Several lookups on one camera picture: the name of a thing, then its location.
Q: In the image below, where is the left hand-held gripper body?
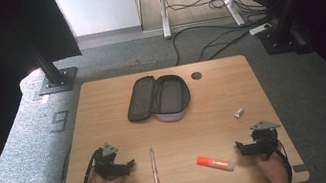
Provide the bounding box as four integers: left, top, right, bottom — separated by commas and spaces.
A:
89, 140, 124, 183

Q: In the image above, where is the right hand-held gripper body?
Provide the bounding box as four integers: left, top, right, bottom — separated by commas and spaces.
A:
248, 117, 286, 159

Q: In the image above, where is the white eraser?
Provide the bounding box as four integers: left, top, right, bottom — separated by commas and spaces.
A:
232, 107, 247, 120

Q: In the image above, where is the orange highlighter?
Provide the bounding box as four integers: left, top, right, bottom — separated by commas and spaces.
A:
195, 149, 237, 178

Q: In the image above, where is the grey pencil case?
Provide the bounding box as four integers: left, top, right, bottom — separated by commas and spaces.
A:
120, 68, 196, 131

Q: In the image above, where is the person's right hand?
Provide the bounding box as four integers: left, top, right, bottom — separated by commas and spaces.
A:
254, 149, 292, 183

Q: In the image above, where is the clear white pen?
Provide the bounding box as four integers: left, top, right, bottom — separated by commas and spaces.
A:
148, 146, 162, 183

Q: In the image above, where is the white power strip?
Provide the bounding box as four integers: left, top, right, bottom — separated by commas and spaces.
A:
248, 22, 273, 36

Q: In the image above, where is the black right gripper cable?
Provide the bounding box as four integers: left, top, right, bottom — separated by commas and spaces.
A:
273, 139, 296, 183

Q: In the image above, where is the black stand with base plate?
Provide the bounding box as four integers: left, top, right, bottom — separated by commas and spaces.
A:
28, 39, 82, 97

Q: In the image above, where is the long black floor cable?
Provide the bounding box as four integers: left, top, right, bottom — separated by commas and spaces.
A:
169, 12, 279, 67

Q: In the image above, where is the tangle of black floor cables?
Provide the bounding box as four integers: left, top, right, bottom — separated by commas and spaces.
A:
164, 0, 270, 33

